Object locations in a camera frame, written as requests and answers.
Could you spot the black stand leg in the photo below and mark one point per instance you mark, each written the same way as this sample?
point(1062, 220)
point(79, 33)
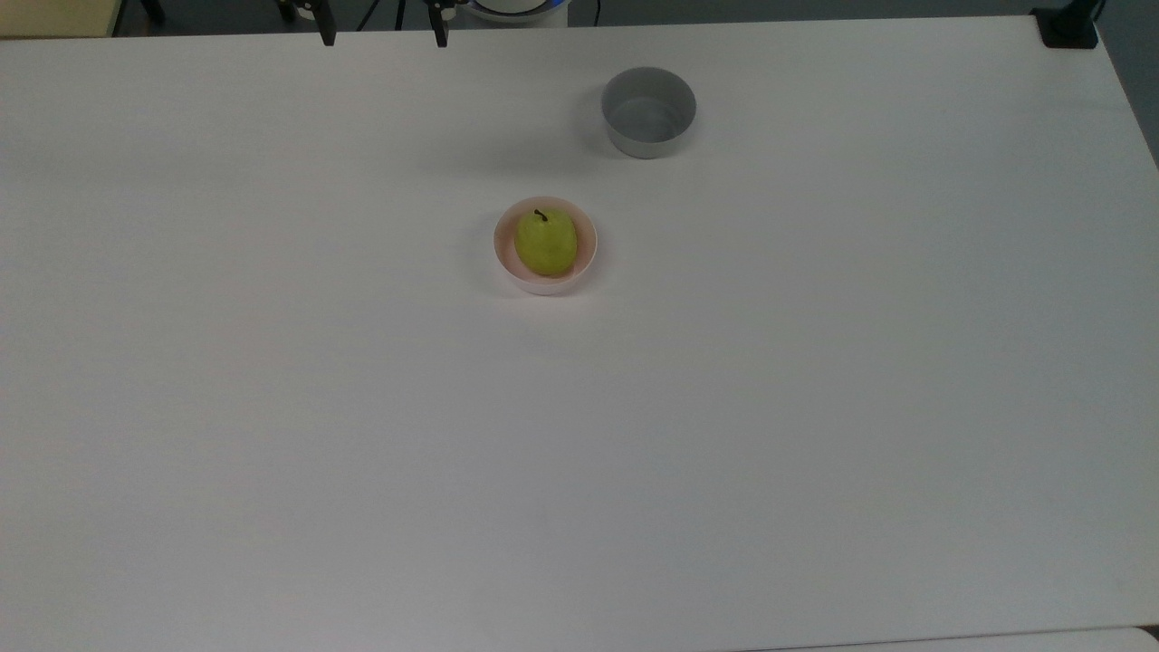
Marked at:
point(284, 9)
point(152, 9)

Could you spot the black table clamp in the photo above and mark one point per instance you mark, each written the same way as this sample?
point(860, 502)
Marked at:
point(1068, 29)

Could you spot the grey bowl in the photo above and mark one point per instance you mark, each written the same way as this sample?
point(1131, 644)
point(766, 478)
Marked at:
point(648, 113)

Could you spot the green pear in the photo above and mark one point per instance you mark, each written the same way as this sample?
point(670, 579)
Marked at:
point(545, 242)

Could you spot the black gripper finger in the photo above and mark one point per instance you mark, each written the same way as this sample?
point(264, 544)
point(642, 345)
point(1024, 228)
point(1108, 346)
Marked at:
point(439, 27)
point(326, 29)

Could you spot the yellow wooden furniture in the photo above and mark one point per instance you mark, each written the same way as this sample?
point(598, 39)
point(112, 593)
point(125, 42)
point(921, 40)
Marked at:
point(54, 16)

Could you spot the pink bowl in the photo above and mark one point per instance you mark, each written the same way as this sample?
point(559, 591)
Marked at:
point(589, 244)

